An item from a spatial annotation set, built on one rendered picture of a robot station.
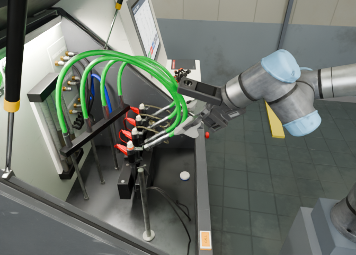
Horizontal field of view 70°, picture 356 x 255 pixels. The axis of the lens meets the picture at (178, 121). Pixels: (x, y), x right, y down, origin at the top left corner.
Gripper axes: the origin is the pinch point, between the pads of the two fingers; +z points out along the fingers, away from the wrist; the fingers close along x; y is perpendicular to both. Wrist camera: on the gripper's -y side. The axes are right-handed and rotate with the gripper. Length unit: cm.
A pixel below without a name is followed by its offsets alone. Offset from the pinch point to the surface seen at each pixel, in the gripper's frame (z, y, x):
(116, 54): -5.8, -25.4, 0.0
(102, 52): -3.8, -28.2, -0.6
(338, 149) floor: 28, 191, 127
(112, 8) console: 9.0, -34.9, 32.8
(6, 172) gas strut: 0.2, -28.5, -34.1
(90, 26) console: 19, -38, 30
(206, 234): 4.8, 23.1, -23.8
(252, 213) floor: 67, 120, 35
